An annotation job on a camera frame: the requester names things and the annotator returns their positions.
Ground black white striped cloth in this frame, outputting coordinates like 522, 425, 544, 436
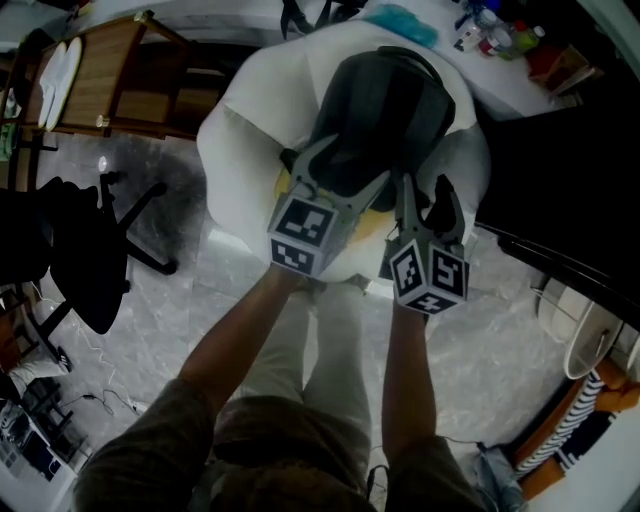
517, 369, 617, 474

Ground black glass-door cabinet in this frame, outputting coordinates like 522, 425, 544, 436
472, 92, 640, 321

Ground green drink bottle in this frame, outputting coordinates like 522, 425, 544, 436
509, 24, 546, 61

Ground black office chair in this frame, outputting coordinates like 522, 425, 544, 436
0, 172, 179, 336

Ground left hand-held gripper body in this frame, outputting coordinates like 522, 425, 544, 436
267, 174, 352, 279

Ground white egg-shaped beanbag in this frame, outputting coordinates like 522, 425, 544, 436
196, 19, 492, 296

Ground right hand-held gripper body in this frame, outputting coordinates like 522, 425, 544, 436
388, 218, 470, 317

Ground black cable with inline block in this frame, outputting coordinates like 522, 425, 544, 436
82, 388, 132, 416

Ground person's left forearm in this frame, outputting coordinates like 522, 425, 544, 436
177, 262, 301, 426

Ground orange snack box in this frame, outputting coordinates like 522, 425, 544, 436
527, 43, 604, 96

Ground white round basket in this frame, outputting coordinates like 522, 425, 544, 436
534, 277, 626, 380

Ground teal feather duster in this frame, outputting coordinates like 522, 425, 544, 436
363, 3, 440, 50

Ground person's beige trousers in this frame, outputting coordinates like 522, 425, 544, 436
239, 279, 374, 451

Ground metal storage rack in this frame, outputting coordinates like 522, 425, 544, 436
0, 379, 91, 484

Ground person's right forearm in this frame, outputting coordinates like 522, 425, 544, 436
382, 299, 441, 451

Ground white charging cable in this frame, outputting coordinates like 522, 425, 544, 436
74, 319, 139, 409

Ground white bottle with red label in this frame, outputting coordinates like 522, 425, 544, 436
478, 27, 514, 57

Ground wooden shelf rack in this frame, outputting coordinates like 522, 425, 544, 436
14, 10, 194, 142

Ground person's grey-brown t-shirt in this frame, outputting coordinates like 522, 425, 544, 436
74, 378, 486, 512

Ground white slipper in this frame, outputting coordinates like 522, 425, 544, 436
49, 37, 84, 121
38, 42, 69, 132

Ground white box with black label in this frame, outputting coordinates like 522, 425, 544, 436
453, 22, 484, 53

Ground black handbag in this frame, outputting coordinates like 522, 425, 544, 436
279, 0, 371, 41

